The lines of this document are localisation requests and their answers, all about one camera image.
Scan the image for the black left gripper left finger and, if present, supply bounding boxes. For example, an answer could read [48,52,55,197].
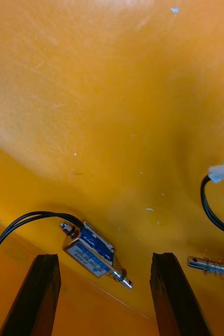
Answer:
[0,253,62,336]

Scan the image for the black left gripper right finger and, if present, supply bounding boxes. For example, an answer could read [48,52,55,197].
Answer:
[150,252,214,336]

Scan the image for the metal solenoid with blue label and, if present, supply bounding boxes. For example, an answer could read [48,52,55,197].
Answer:
[0,211,134,308]

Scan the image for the yellow-orange plastic bin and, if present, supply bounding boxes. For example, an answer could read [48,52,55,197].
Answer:
[0,0,224,336]

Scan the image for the metal solenoid with black cable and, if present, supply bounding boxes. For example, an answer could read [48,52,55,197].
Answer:
[187,163,224,293]

